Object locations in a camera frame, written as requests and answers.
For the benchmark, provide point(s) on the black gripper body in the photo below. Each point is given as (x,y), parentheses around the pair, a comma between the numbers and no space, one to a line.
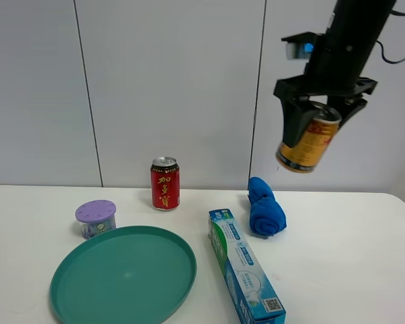
(298,90)

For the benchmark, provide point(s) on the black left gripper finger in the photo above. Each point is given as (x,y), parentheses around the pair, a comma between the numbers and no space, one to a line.
(297,115)

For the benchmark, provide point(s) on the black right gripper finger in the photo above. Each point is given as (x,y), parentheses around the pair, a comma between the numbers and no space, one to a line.
(350,107)

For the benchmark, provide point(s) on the gold energy drink can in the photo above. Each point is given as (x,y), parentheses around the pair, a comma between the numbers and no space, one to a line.
(304,157)

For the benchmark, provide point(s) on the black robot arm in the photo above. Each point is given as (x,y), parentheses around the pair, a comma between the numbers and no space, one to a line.
(333,70)

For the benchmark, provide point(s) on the rolled blue towel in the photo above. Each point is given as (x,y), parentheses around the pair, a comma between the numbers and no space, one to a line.
(267,218)

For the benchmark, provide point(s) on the red herbal tea can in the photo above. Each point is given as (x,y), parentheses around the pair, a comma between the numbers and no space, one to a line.
(165,183)

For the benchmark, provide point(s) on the blue green toothpaste box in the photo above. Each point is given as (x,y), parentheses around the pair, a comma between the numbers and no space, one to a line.
(253,296)

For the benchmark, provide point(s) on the purple lid air freshener jar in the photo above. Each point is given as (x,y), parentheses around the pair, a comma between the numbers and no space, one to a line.
(96,217)

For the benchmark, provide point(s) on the teal round plate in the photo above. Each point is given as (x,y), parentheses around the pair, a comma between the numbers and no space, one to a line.
(134,274)

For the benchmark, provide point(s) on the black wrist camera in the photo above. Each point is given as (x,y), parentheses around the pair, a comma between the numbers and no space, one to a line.
(300,46)

